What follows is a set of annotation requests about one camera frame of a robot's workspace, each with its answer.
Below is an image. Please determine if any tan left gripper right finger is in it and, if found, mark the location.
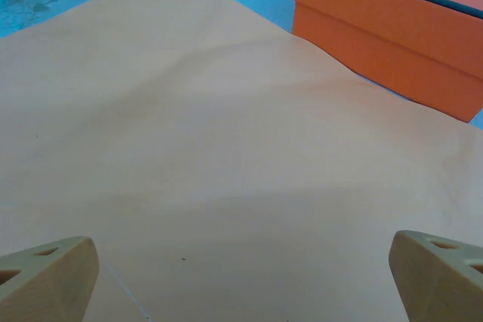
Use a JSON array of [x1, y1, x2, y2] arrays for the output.
[[389, 229, 483, 322]]

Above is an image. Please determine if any orange cardboard gift box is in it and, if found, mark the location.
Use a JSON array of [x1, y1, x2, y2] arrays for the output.
[[290, 0, 483, 124]]

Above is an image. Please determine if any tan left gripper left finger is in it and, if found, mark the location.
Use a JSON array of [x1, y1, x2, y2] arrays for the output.
[[0, 235, 100, 322]]

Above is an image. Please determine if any orange cloth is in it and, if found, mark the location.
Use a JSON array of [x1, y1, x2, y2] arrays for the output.
[[0, 0, 483, 322]]

